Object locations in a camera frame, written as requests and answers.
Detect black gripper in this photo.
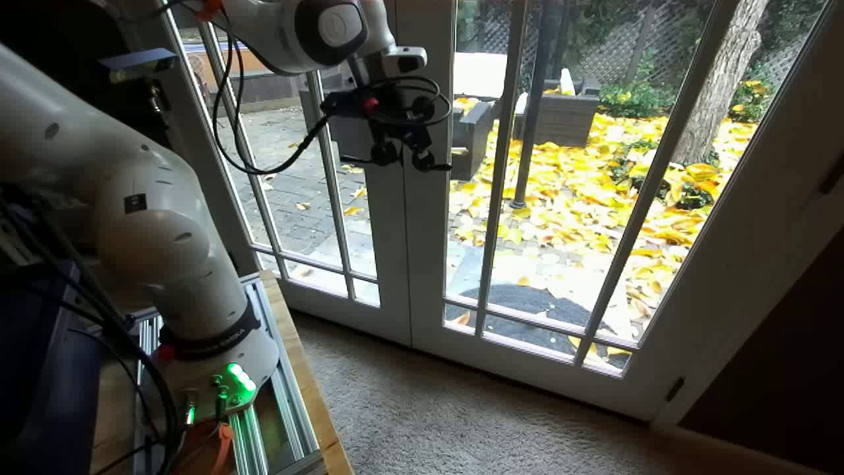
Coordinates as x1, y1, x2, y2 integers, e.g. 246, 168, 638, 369
319, 76, 444, 150

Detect large black door lever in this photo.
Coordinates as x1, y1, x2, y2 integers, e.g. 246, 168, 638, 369
410, 142, 455, 175

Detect white door with large lever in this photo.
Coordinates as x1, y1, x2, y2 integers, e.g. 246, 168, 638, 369
405, 0, 833, 423

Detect black outdoor door mat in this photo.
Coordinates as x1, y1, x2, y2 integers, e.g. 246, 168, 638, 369
457, 283, 613, 355

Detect dark outdoor planter box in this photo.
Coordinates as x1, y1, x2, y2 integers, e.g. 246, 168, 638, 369
451, 96, 498, 183

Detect grey outdoor planter box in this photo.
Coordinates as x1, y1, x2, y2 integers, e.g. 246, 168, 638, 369
515, 82, 604, 150

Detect lattice fence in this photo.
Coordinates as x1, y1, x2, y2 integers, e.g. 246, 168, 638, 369
569, 12, 707, 90

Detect grey blue bar device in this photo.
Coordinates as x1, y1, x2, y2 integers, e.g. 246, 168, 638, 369
99, 45, 180, 84

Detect tree trunk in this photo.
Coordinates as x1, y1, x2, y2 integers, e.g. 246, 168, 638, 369
671, 0, 774, 168

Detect orange plastic piece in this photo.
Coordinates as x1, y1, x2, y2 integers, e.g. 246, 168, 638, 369
171, 418, 238, 475

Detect blue bin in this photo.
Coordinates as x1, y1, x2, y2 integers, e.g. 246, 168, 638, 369
0, 262, 107, 475

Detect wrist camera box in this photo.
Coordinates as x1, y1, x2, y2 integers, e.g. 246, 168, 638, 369
377, 45, 434, 80

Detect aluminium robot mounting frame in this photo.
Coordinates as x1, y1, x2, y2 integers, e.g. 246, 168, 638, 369
130, 272, 327, 475

